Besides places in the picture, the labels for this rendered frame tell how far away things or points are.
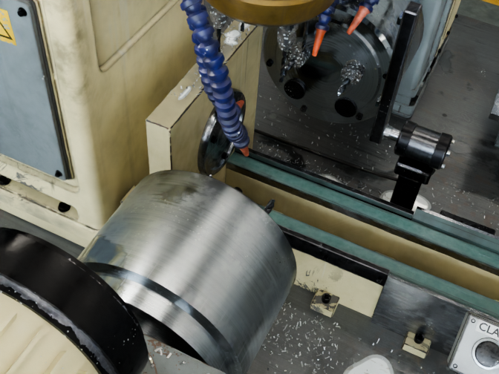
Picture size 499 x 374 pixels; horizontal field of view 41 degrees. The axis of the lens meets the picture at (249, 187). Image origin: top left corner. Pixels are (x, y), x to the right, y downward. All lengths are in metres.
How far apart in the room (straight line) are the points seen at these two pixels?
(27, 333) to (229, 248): 0.33
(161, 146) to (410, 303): 0.45
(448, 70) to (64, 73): 1.01
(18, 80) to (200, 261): 0.39
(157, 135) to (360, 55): 0.40
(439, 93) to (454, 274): 0.55
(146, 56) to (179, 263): 0.41
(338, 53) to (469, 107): 0.49
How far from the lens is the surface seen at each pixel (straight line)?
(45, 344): 0.50
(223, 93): 0.71
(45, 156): 1.07
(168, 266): 0.74
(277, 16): 0.81
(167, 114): 0.93
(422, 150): 1.11
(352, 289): 1.12
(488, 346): 0.86
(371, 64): 1.16
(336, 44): 1.16
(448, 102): 1.58
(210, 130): 1.02
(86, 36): 0.90
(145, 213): 0.80
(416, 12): 0.99
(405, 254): 1.17
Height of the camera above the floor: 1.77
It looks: 48 degrees down
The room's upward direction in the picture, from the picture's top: 5 degrees clockwise
